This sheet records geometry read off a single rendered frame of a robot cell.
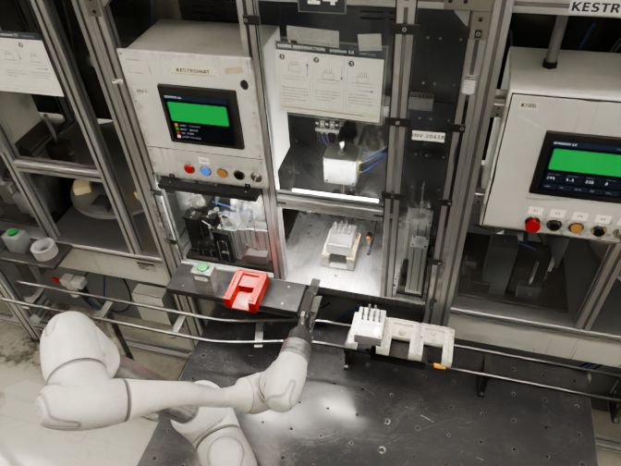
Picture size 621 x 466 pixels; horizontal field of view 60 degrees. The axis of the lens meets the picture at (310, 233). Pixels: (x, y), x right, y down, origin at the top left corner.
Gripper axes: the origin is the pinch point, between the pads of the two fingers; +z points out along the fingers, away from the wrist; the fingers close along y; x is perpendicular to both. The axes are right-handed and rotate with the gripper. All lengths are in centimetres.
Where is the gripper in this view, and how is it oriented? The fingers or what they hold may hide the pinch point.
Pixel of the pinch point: (315, 293)
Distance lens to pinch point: 178.0
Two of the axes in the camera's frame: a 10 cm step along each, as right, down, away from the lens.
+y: -0.5, -7.3, -6.9
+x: -9.6, -1.4, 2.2
